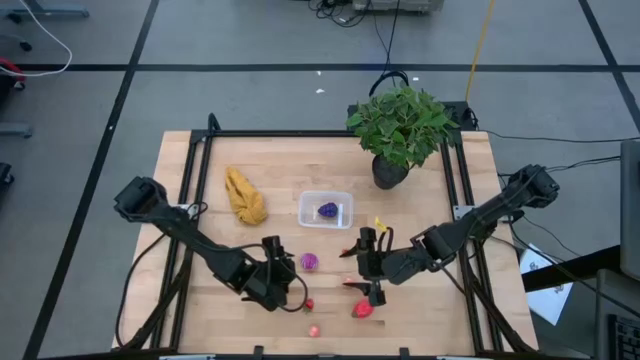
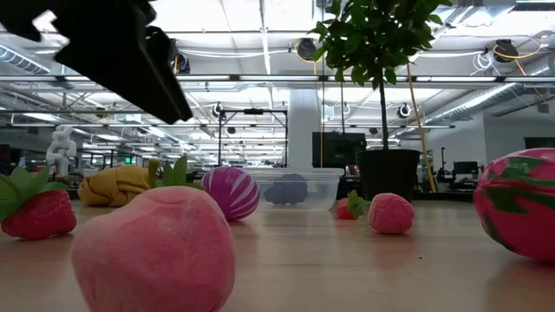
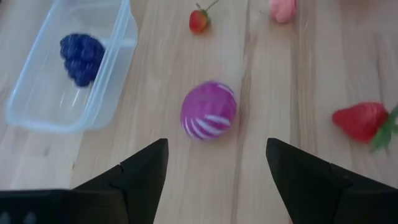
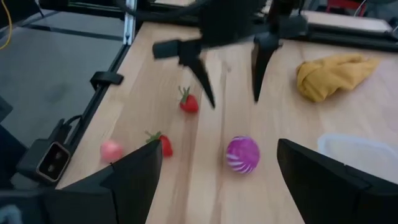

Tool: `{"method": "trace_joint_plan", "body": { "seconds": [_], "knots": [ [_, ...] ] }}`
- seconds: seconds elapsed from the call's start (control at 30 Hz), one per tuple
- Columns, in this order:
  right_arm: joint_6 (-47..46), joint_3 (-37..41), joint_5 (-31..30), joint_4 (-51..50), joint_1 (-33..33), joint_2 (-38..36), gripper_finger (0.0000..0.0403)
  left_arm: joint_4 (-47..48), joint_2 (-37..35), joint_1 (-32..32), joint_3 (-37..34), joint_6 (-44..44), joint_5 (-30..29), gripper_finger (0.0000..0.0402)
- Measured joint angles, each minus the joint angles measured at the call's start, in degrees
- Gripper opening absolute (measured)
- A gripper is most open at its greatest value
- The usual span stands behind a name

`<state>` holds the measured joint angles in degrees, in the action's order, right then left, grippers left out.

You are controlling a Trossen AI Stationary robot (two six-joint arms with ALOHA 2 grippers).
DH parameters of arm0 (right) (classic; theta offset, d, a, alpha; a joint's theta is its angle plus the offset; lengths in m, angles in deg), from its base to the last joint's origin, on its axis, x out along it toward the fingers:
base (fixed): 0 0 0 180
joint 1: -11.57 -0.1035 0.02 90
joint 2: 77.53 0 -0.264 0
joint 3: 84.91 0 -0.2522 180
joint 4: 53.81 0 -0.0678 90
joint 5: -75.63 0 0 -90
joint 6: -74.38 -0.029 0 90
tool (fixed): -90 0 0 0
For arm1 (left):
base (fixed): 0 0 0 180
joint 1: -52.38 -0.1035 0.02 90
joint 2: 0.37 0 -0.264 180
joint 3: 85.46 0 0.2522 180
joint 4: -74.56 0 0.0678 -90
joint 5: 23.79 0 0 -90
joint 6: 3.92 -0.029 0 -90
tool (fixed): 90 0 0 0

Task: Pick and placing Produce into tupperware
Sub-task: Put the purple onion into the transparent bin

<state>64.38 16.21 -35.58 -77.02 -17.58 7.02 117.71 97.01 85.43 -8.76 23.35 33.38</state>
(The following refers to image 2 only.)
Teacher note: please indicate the green leafy plush top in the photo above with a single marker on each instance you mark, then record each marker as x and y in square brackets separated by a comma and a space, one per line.
[178, 173]

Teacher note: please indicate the black monitor screen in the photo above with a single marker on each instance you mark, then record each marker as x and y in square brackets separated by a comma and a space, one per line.
[338, 149]

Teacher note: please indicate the small black desk monitor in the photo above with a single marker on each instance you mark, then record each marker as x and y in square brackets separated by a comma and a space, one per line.
[466, 168]

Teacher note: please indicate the red green dragon fruit plush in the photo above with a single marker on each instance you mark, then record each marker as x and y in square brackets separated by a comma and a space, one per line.
[520, 208]

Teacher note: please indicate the small red strawberry toy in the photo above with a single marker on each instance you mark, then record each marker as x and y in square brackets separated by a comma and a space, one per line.
[342, 211]

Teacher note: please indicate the purple white striped plush ball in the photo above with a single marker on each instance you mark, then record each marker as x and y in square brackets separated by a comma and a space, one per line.
[230, 195]

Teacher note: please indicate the pink peach plush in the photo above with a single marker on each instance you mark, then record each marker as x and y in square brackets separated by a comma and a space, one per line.
[152, 251]

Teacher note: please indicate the clear plastic tupperware container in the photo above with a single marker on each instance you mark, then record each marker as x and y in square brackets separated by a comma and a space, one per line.
[325, 190]

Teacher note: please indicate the black metal frame rig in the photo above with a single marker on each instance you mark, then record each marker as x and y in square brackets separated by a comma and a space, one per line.
[253, 111]

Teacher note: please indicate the yellow plush banana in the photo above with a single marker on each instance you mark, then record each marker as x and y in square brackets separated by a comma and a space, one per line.
[108, 186]

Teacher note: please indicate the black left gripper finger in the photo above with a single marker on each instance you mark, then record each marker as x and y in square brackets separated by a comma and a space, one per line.
[139, 78]
[167, 47]

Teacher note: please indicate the pink raspberry plush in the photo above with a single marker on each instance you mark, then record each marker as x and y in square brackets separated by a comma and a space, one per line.
[390, 214]

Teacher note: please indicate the small black ceiling reel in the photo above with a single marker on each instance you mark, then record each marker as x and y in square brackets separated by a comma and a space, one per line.
[404, 111]
[217, 110]

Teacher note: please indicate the white square column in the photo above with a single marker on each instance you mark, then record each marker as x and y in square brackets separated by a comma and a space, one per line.
[303, 130]

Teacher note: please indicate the purple grape bunch plush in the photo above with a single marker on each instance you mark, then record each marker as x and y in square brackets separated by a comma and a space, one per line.
[286, 190]

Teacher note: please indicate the potted green tree black pot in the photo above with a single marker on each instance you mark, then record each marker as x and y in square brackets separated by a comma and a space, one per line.
[386, 173]

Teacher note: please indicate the red strawberry plush green leaves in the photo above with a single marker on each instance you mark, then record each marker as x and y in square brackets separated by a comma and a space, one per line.
[39, 216]

